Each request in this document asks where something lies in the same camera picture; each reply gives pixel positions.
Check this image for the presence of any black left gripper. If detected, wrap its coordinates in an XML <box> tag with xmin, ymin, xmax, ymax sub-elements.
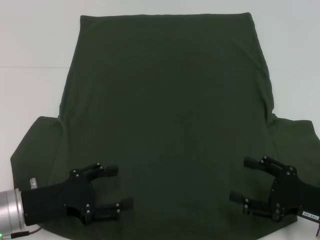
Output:
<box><xmin>21</xmin><ymin>161</ymin><xmax>135</xmax><ymax>226</ymax></box>

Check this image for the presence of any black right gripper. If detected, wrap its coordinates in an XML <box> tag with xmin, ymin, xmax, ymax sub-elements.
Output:
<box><xmin>228</xmin><ymin>154</ymin><xmax>320</xmax><ymax>223</ymax></box>

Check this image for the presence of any dark green t-shirt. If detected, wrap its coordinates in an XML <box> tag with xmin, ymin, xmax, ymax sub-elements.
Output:
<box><xmin>9</xmin><ymin>11</ymin><xmax>319</xmax><ymax>240</ymax></box>

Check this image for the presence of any left arm cable with plug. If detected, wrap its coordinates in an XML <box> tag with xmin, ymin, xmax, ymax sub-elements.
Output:
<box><xmin>3</xmin><ymin>177</ymin><xmax>42</xmax><ymax>238</ymax></box>

